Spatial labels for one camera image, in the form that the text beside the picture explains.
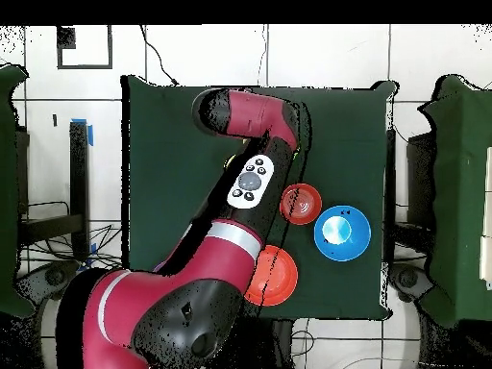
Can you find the small orange bowl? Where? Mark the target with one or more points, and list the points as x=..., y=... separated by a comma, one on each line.
x=305, y=203

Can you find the large orange bowl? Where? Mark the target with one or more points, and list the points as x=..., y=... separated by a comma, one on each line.
x=278, y=276

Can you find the blue bowl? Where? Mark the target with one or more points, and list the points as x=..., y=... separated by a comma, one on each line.
x=342, y=246

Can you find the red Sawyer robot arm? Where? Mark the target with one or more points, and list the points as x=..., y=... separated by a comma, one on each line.
x=173, y=292

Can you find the dark green tablecloth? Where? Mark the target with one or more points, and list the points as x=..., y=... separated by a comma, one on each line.
x=346, y=127

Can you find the blue tape strip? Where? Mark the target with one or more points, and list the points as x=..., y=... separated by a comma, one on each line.
x=90, y=136

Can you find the black metal stand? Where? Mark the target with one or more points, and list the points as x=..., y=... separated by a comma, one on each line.
x=78, y=173

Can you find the black box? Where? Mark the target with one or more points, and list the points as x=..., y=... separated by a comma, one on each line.
x=421, y=180

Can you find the small black floor marker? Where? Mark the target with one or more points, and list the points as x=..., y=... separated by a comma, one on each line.
x=55, y=120

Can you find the green cloth side table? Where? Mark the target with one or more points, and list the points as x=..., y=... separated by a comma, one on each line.
x=7, y=250
x=461, y=192

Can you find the black office chair base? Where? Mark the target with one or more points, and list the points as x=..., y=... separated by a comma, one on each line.
x=42, y=278

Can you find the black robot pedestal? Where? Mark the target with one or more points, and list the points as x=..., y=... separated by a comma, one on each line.
x=282, y=346

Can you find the black square floor frame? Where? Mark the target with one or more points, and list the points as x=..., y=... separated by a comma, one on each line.
x=84, y=67

